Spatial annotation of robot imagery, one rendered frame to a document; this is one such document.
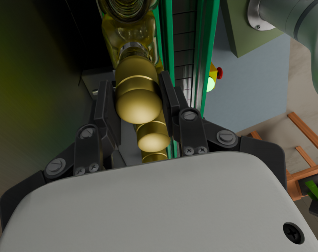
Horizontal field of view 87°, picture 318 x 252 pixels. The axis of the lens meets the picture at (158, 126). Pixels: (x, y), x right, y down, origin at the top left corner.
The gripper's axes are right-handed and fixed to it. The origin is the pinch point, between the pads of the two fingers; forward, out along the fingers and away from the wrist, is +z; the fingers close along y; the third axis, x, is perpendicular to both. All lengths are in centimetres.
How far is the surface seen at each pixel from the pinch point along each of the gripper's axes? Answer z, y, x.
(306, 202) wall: 96, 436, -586
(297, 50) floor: 134, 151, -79
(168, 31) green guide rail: 20.8, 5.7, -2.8
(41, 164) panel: 1.7, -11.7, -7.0
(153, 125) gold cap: 2.0, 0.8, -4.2
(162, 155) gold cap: 2.4, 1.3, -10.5
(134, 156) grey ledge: 29, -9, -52
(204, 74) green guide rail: 20.8, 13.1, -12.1
